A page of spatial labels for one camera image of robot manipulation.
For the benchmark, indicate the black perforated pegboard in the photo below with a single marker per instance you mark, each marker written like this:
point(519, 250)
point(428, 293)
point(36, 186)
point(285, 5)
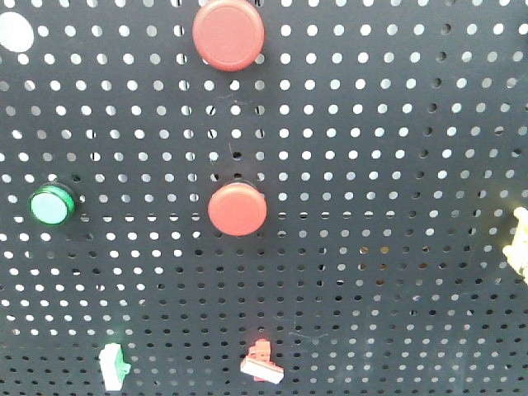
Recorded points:
point(389, 139)

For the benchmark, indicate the white round button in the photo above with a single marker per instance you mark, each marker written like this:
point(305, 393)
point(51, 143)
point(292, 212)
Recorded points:
point(17, 34)

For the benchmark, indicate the lower red round button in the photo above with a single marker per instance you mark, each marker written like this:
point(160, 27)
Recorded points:
point(237, 209)

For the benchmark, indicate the green white knob switch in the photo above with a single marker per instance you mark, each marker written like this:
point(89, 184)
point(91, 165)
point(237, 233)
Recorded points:
point(113, 367)

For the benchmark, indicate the yellow lever switch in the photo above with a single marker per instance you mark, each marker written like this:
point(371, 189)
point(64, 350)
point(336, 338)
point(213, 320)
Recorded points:
point(516, 251)

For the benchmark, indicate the red round button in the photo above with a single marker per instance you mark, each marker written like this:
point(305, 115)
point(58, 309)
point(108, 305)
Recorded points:
point(237, 209)
point(228, 35)

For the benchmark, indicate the upper red round button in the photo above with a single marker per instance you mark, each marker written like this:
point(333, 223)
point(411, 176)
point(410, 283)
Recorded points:
point(228, 35)

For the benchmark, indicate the green round button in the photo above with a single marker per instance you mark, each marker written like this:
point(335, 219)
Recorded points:
point(52, 203)

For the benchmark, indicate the red white knob switch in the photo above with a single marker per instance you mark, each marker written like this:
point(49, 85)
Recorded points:
point(258, 364)

